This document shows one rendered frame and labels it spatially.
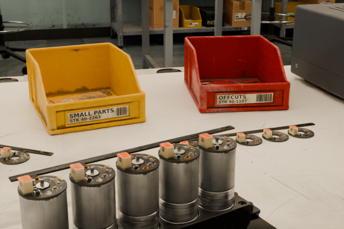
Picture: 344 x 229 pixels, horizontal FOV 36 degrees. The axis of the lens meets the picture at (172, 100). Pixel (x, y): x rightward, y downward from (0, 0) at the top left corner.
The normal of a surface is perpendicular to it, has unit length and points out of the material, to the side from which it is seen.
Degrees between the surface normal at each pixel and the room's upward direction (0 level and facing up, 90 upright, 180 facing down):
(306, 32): 90
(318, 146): 0
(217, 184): 90
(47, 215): 90
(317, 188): 0
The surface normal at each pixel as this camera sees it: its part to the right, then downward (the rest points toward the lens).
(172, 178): -0.27, 0.30
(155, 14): 0.27, 0.30
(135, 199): -0.01, 0.32
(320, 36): -0.95, 0.09
